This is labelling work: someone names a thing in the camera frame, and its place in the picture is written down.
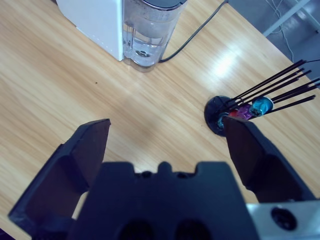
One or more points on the clear water tank grey lid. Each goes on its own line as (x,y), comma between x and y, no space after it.
(150,32)

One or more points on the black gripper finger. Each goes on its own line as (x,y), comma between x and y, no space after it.
(55,180)
(265,165)

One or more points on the black capsule holder with rods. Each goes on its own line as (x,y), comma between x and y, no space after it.
(212,110)

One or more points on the white capsule coffee machine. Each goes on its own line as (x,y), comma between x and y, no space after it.
(100,25)

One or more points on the white metal frame leg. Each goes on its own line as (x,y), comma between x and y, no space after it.
(287,17)

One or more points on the red coffee capsule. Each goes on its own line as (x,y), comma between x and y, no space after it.
(233,114)

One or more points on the purple coffee capsule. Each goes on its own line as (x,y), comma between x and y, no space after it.
(244,112)

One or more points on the teal coffee capsule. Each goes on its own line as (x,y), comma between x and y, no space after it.
(221,122)
(261,106)

